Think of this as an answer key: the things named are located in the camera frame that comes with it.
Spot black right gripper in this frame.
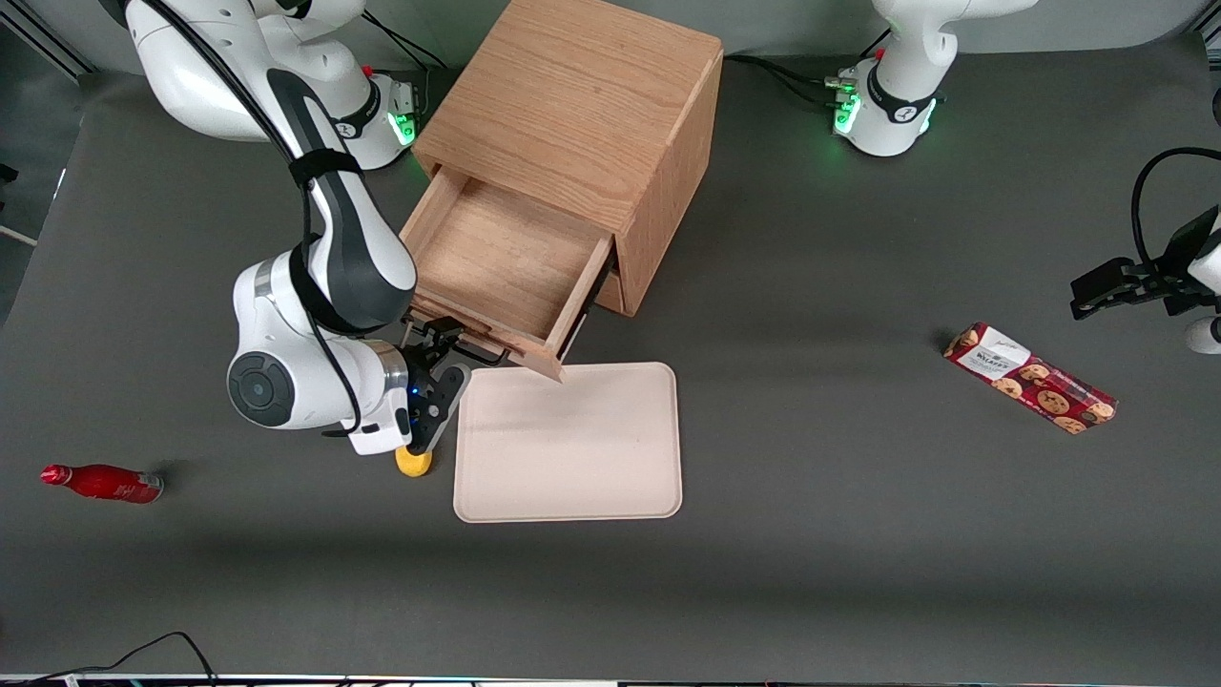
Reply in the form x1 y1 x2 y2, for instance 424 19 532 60
400 319 467 432

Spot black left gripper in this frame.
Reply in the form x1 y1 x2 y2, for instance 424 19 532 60
1069 205 1221 322

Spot wooden drawer cabinet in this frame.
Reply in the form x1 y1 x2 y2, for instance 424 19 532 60
412 0 725 318

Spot red cookie box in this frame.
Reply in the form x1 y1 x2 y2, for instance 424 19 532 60
942 323 1118 435

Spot beige plastic tray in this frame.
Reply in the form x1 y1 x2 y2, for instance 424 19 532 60
452 362 684 524

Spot red bottle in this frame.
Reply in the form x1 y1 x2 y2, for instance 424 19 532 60
40 464 165 505

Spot black left wrist camera cable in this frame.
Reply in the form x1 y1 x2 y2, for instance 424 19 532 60
1130 147 1221 270

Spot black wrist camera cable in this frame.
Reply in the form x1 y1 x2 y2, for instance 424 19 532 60
1130 147 1221 270
143 0 365 440

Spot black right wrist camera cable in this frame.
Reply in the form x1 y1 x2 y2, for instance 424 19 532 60
143 0 365 440

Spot black right arm base cable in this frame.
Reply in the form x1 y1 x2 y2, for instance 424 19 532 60
362 13 451 72

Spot black cable at table edge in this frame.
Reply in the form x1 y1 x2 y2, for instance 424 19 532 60
0 631 220 687

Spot black left arm base cables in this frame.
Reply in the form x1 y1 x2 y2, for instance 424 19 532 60
723 53 859 112

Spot dark aluminium frame rail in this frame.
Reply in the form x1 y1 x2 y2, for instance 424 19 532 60
0 17 98 79

